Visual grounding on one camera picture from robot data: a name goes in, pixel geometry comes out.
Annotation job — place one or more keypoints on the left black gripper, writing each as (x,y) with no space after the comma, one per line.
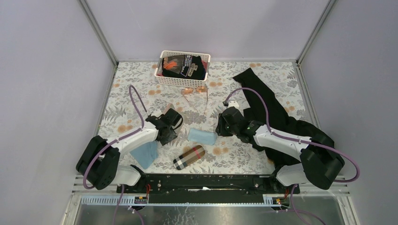
(172,136)

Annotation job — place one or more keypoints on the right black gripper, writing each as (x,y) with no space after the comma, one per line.
(219,128)

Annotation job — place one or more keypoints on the blue cleaning cloth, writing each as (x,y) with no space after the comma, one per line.
(203,137)
(145,154)

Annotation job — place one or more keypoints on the pink glasses case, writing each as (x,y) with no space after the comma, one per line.
(159,112)

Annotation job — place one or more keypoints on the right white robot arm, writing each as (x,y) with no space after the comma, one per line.
(316,165)

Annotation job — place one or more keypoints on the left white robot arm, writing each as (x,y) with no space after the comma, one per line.
(99,162)

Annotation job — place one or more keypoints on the orange lens sunglasses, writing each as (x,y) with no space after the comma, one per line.
(197,97)

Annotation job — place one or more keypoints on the black garment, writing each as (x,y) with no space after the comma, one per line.
(278,117)

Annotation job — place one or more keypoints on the plaid glasses case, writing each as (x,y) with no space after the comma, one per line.
(189,157)

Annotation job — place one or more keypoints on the white plastic basket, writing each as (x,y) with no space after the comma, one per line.
(178,81)

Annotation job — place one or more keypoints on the black packaged items in basket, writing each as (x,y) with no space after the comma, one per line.
(184,66)

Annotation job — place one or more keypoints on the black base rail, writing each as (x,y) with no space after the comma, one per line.
(206,188)

